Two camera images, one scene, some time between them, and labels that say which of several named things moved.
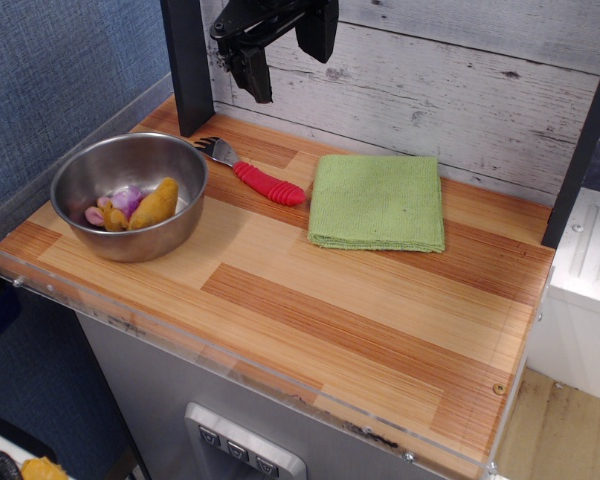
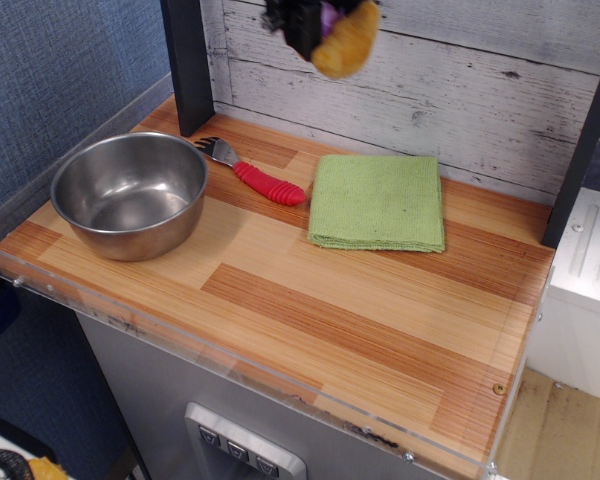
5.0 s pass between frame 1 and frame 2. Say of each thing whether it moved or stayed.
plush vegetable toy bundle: moved
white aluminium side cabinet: stayed
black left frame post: stayed
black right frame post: stayed
